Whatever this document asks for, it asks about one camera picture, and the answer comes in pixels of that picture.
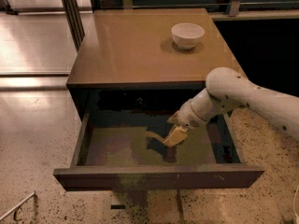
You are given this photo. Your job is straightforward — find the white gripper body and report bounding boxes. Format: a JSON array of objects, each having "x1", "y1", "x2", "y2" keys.
[{"x1": 177, "y1": 100, "x2": 206, "y2": 129}]

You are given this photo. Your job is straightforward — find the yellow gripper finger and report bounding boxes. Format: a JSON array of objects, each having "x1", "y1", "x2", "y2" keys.
[
  {"x1": 164, "y1": 125, "x2": 188, "y2": 147},
  {"x1": 167, "y1": 112, "x2": 179, "y2": 125}
]

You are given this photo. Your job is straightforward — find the dark sponge with yellow base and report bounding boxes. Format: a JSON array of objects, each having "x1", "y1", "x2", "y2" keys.
[{"x1": 145, "y1": 131, "x2": 164, "y2": 144}]

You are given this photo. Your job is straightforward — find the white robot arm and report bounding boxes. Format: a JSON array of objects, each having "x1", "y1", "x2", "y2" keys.
[{"x1": 164, "y1": 67, "x2": 299, "y2": 147}]

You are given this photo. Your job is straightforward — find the open top drawer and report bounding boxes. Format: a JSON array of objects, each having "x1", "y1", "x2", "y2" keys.
[{"x1": 52, "y1": 105, "x2": 265, "y2": 192}]

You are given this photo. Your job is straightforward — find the brown cabinet with counter top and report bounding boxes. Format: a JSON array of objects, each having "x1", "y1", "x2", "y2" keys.
[{"x1": 66, "y1": 8, "x2": 242, "y2": 116}]

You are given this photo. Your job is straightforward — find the white ceramic bowl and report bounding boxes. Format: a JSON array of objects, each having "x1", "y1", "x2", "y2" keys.
[{"x1": 171, "y1": 22, "x2": 205, "y2": 50}]

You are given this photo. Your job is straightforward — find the metal rod on floor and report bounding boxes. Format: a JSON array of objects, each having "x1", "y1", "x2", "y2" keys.
[{"x1": 0, "y1": 190, "x2": 36, "y2": 221}]

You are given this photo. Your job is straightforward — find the white cable at right edge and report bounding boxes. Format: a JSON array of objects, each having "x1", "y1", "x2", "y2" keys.
[{"x1": 292, "y1": 184, "x2": 299, "y2": 224}]

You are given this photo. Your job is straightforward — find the metal door frame post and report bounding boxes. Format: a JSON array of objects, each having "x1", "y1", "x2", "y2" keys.
[{"x1": 62, "y1": 0, "x2": 85, "y2": 50}]

